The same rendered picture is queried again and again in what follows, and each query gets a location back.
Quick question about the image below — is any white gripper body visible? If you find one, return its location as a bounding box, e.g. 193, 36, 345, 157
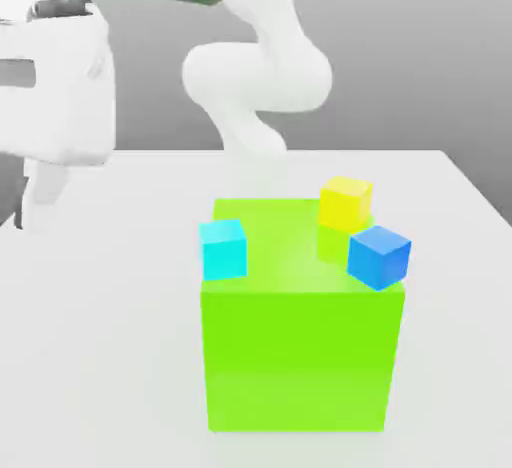
0, 6, 118, 168

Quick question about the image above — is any small cyan cube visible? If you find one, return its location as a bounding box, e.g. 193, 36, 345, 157
198, 218, 250, 282

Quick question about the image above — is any small yellow cube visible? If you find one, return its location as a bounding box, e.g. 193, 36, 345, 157
318, 175, 374, 236

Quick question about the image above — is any small blue cube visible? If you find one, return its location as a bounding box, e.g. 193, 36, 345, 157
346, 224, 413, 293

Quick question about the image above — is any large green box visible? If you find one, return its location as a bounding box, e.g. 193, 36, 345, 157
199, 197, 406, 434

